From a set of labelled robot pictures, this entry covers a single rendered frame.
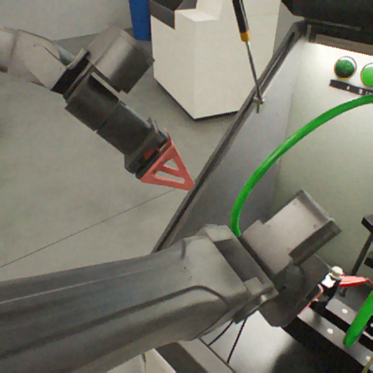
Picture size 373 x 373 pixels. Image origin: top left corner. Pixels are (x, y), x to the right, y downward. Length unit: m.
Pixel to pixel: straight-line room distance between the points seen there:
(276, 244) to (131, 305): 0.18
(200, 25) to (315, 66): 2.43
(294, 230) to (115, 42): 0.31
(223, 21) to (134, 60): 2.91
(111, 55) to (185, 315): 0.34
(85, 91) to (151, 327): 0.33
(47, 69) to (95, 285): 0.34
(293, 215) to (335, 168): 0.62
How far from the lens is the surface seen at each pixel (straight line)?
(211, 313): 0.24
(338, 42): 0.82
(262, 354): 0.90
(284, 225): 0.33
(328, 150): 0.93
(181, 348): 0.76
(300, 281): 0.43
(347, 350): 0.78
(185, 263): 0.23
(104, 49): 0.47
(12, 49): 0.50
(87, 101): 0.45
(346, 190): 0.95
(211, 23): 3.30
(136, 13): 6.57
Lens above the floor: 1.62
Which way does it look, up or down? 39 degrees down
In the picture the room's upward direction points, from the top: straight up
